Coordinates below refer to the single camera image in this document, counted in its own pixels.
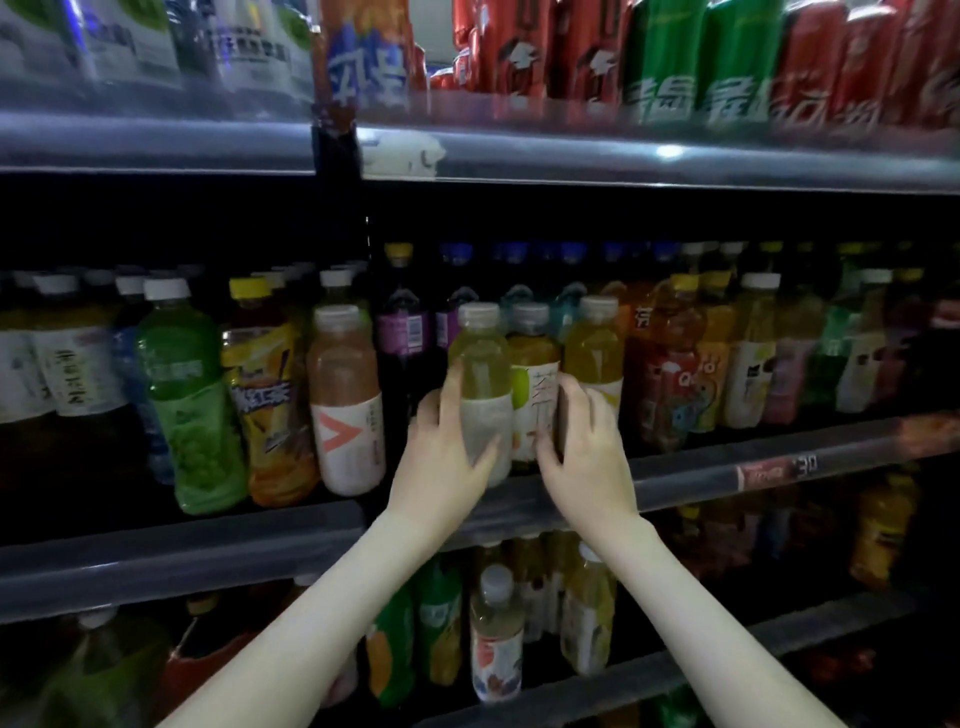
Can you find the person's right hand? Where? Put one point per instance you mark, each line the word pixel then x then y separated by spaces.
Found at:
pixel 593 480

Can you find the person's left hand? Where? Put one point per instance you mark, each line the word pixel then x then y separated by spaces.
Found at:
pixel 443 480

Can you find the dark grey store shelving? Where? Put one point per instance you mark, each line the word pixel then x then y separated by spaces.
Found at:
pixel 180 555

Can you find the person's right forearm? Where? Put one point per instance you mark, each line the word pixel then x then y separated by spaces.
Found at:
pixel 705 645

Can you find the person's left forearm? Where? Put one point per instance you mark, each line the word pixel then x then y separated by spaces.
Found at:
pixel 300 645

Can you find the red price tag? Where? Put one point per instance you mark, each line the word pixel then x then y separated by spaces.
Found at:
pixel 762 474

